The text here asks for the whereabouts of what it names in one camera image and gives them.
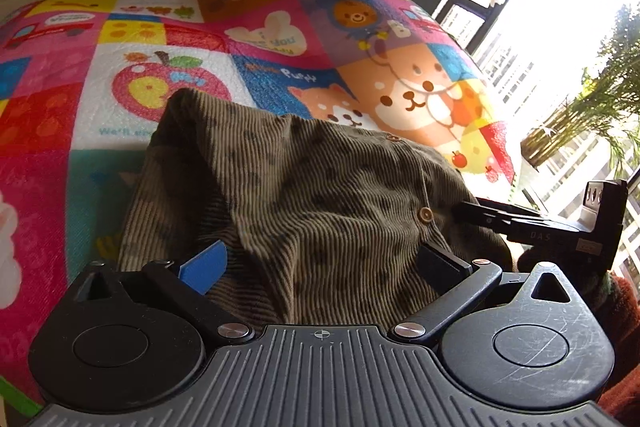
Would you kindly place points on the green potted plant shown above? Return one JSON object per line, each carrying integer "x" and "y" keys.
{"x": 595, "y": 107}

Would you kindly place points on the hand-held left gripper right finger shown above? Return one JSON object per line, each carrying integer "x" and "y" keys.
{"x": 440, "y": 264}

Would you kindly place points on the person's dark red clothing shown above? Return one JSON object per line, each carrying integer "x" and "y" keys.
{"x": 620, "y": 357}

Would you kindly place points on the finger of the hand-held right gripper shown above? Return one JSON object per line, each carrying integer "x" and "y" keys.
{"x": 520, "y": 209}
{"x": 475, "y": 213}

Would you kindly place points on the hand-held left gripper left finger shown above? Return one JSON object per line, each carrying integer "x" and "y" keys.
{"x": 204, "y": 269}

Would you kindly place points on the colourful cartoon printed play mat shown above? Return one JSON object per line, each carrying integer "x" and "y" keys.
{"x": 150, "y": 57}

